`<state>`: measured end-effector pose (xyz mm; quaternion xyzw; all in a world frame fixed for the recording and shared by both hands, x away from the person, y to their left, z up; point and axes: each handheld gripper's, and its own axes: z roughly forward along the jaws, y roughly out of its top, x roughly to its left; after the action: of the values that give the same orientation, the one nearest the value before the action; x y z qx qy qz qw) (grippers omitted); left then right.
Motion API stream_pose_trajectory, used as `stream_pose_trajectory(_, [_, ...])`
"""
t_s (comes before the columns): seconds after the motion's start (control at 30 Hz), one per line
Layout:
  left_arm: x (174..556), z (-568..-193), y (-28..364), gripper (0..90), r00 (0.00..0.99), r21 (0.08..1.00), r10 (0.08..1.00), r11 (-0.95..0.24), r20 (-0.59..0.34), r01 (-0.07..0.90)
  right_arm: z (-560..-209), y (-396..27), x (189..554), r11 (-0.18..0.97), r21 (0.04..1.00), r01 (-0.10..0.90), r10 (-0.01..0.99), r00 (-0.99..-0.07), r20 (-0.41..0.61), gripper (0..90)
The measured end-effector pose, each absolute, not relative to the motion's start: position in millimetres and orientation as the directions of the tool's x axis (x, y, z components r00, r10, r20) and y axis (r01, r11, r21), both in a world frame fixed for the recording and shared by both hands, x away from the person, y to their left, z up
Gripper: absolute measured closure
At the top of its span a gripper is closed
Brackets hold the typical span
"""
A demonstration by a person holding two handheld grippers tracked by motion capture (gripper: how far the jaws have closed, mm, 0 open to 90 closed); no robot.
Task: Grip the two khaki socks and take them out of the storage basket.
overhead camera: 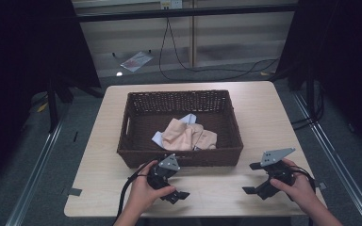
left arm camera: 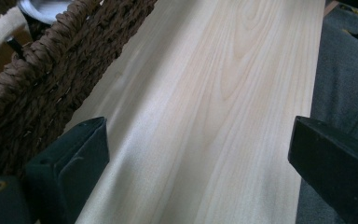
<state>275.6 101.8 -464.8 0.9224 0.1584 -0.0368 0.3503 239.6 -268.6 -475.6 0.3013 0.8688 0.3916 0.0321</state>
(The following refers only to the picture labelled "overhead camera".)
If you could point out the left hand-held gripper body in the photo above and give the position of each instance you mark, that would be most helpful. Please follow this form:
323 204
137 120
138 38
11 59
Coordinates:
161 177

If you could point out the black curtain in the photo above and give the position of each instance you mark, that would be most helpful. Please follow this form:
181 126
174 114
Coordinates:
345 62
25 62

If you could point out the white cloth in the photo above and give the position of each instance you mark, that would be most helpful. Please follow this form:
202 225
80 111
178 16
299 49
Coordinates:
189 118

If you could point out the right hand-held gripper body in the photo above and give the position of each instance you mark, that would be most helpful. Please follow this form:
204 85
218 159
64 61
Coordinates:
278 174

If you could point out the brown wicker basket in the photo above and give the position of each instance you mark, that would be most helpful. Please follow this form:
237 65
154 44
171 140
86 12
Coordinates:
141 125

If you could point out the paper sheet on floor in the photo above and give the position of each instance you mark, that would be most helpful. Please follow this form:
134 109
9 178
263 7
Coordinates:
136 61

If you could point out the peach cloth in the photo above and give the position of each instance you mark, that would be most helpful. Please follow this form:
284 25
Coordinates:
182 136

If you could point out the black horizontal bar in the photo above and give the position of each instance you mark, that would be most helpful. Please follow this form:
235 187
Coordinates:
185 12

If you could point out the black metal stand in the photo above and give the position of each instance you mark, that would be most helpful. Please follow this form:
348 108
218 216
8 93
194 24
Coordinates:
52 106

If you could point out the yellow tape piece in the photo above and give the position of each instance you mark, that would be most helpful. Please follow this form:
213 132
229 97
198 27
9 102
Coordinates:
42 107

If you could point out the pale vertical post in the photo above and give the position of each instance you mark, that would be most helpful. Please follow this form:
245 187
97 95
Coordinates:
194 34

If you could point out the metal floor rail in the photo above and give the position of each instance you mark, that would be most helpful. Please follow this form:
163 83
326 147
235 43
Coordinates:
34 175
339 163

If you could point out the person's right hand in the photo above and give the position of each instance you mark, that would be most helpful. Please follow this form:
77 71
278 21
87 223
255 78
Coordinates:
301 191

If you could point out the grey tape piece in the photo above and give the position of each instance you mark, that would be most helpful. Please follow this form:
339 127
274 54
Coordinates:
74 191
322 185

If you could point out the white wall socket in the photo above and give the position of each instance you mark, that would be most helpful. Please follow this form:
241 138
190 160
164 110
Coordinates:
171 4

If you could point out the person's left hand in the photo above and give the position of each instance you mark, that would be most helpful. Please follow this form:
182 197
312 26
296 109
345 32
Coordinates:
141 194

